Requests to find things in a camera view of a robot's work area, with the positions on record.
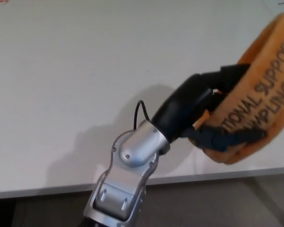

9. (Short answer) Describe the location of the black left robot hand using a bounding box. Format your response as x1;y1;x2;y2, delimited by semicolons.
151;63;268;152

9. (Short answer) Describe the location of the orange soft plush plate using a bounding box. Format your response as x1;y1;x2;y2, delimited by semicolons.
188;12;284;166

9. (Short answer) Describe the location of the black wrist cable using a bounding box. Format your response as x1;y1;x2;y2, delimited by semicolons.
133;100;152;131

